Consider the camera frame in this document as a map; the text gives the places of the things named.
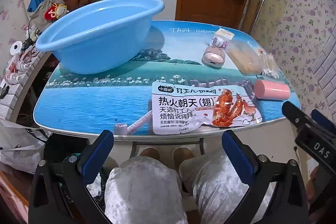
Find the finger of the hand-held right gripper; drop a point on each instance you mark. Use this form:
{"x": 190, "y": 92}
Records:
{"x": 292, "y": 113}
{"x": 324, "y": 119}

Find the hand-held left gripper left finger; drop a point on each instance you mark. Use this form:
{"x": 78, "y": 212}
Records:
{"x": 97, "y": 155}

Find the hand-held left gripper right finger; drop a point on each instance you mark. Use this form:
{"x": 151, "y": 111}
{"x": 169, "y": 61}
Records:
{"x": 236, "y": 153}

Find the cotton swab bag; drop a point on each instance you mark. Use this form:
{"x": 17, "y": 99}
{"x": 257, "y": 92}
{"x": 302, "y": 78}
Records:
{"x": 270, "y": 66}

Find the clear toothpick box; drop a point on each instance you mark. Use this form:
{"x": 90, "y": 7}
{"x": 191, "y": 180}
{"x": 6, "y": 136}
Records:
{"x": 244, "y": 58}

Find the blue plastic basin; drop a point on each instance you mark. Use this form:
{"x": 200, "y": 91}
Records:
{"x": 99, "y": 43}

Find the person's right hand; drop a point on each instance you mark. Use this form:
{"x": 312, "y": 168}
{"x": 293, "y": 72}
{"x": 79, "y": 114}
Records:
{"x": 313, "y": 183}

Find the pink cylinder roll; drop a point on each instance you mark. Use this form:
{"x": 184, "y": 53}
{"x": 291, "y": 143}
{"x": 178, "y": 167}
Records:
{"x": 273, "y": 90}

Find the person's right leg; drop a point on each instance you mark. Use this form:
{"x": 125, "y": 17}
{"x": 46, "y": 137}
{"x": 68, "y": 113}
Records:
{"x": 218, "y": 187}

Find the person's leg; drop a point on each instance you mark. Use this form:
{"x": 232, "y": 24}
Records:
{"x": 218, "y": 187}
{"x": 141, "y": 192}

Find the pink toothbrush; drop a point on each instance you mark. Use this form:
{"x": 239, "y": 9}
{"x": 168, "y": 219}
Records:
{"x": 136, "y": 124}

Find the brown slipper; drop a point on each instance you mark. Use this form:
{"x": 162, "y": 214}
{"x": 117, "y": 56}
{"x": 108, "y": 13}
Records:
{"x": 183, "y": 154}
{"x": 149, "y": 153}

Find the landscape print folding table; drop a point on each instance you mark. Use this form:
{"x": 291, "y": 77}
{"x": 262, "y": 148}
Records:
{"x": 92, "y": 103}

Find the person's left leg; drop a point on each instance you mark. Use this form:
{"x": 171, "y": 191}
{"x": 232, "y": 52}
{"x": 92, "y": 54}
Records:
{"x": 141, "y": 192}

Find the white chicken wing snack packet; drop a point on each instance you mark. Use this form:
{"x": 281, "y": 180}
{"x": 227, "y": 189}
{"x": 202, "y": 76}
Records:
{"x": 183, "y": 108}

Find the white plastic floor bag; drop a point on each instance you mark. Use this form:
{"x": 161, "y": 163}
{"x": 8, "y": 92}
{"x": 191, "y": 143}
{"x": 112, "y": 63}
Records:
{"x": 18, "y": 150}

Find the pink hippo toy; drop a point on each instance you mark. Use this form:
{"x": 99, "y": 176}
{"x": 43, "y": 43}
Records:
{"x": 214, "y": 54}

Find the tiled curved shelf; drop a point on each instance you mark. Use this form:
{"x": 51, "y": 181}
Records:
{"x": 15, "y": 98}

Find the small pink card packet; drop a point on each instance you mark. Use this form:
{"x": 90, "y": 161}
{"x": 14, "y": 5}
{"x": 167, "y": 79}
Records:
{"x": 226, "y": 33}

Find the metal pole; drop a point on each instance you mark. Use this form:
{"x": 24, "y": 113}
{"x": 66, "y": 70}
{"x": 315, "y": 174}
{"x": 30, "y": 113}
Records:
{"x": 258, "y": 11}

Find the row of small bottles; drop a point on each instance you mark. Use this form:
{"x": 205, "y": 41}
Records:
{"x": 19, "y": 65}

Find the white plush toy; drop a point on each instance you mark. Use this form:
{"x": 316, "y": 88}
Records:
{"x": 33, "y": 33}

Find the red plush charm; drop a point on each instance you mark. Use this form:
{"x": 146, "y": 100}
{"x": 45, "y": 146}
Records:
{"x": 50, "y": 12}

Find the white round camera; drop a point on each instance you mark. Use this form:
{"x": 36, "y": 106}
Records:
{"x": 15, "y": 47}

